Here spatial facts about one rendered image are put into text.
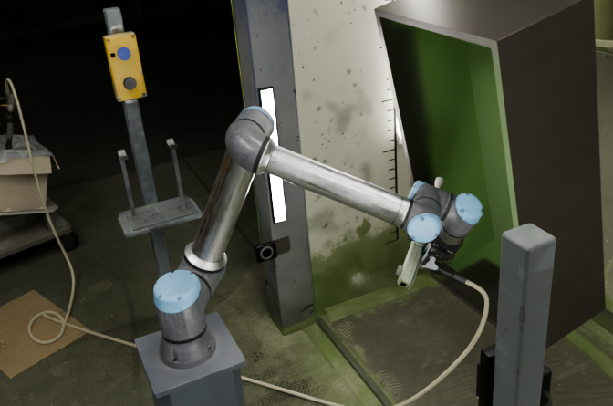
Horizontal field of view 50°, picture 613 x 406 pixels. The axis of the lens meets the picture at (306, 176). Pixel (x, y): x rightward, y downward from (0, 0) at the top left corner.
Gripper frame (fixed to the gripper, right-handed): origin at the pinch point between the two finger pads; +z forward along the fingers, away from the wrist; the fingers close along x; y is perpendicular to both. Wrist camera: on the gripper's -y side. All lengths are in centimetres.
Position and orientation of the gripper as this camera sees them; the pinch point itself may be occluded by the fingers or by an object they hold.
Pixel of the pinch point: (420, 260)
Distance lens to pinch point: 228.5
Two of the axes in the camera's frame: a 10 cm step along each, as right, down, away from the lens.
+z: -2.1, 5.7, 7.9
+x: 3.7, -7.0, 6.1
